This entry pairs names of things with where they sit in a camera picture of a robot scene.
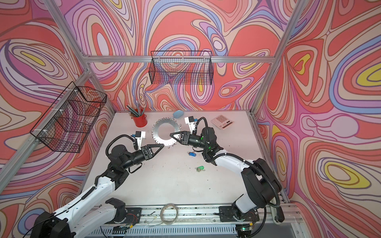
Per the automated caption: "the green tagged key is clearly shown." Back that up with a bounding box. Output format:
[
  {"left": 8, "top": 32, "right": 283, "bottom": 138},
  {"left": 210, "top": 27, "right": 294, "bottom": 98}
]
[{"left": 195, "top": 166, "right": 205, "bottom": 172}]

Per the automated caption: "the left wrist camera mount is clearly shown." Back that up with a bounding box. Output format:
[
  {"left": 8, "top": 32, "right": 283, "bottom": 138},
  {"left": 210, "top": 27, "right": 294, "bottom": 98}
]
[{"left": 132, "top": 131, "right": 146, "bottom": 144}]

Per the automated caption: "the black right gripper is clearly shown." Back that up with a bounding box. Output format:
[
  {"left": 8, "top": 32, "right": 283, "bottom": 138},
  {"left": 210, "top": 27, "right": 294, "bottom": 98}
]
[{"left": 171, "top": 131, "right": 209, "bottom": 149}]

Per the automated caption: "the black wire basket back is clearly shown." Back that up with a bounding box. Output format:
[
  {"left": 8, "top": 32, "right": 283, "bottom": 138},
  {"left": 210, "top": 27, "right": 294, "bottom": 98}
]
[{"left": 148, "top": 50, "right": 214, "bottom": 85}]

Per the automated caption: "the black wire basket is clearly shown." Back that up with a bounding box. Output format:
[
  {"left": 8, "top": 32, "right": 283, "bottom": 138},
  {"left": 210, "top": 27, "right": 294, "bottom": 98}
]
[
  {"left": 29, "top": 82, "right": 107, "bottom": 153},
  {"left": 148, "top": 50, "right": 214, "bottom": 85}
]

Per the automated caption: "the coiled clear cable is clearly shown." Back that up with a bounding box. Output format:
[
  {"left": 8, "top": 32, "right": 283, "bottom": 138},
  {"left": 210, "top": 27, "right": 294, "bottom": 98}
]
[{"left": 160, "top": 203, "right": 180, "bottom": 226}]

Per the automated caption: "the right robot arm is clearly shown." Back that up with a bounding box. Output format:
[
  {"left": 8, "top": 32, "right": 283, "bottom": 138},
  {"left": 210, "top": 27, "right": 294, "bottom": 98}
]
[{"left": 170, "top": 117, "right": 282, "bottom": 221}]

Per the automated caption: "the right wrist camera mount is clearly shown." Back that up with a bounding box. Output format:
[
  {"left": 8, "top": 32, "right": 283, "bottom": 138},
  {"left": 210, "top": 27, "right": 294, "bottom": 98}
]
[{"left": 185, "top": 116, "right": 197, "bottom": 132}]

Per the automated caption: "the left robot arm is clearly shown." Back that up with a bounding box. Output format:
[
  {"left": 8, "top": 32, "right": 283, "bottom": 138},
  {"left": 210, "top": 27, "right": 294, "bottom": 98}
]
[{"left": 28, "top": 134, "right": 164, "bottom": 238}]

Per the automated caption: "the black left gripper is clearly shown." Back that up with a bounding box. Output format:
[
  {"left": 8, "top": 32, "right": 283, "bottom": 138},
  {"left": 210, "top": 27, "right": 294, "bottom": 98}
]
[{"left": 120, "top": 146, "right": 163, "bottom": 172}]

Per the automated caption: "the aluminium frame post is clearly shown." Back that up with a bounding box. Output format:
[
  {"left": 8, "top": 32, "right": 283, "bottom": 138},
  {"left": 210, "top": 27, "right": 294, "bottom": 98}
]
[{"left": 43, "top": 1, "right": 106, "bottom": 93}]

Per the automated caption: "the red metal pencil bucket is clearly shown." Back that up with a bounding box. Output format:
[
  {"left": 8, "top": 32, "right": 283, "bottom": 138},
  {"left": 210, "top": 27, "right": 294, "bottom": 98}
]
[{"left": 131, "top": 113, "right": 148, "bottom": 128}]

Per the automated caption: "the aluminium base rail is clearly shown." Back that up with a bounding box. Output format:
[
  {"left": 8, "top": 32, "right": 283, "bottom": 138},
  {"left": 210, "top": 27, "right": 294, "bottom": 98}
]
[{"left": 88, "top": 204, "right": 309, "bottom": 238}]

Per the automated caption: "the light blue spatula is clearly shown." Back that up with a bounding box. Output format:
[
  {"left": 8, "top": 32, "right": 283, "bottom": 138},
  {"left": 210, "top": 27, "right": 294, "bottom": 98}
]
[{"left": 173, "top": 110, "right": 184, "bottom": 119}]

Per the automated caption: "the black wire basket left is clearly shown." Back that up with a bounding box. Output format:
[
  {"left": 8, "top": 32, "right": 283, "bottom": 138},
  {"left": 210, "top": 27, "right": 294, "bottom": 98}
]
[{"left": 29, "top": 82, "right": 107, "bottom": 153}]

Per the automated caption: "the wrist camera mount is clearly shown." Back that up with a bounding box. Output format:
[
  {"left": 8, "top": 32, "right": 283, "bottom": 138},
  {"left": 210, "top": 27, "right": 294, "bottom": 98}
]
[
  {"left": 132, "top": 131, "right": 146, "bottom": 144},
  {"left": 185, "top": 116, "right": 197, "bottom": 132}
]

